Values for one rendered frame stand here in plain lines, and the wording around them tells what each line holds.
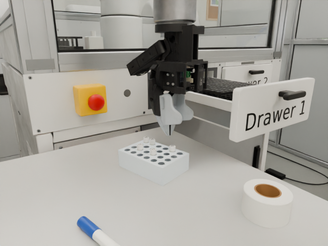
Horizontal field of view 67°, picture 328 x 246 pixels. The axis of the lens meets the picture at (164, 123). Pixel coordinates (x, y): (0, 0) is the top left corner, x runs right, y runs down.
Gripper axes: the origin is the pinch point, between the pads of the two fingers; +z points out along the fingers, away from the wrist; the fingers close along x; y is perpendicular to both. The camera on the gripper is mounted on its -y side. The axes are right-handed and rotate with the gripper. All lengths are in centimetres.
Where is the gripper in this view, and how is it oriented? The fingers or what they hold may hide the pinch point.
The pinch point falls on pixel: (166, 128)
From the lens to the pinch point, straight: 51.9
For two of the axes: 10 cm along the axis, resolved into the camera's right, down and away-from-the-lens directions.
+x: 6.5, -2.3, 7.2
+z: 0.1, 9.5, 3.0
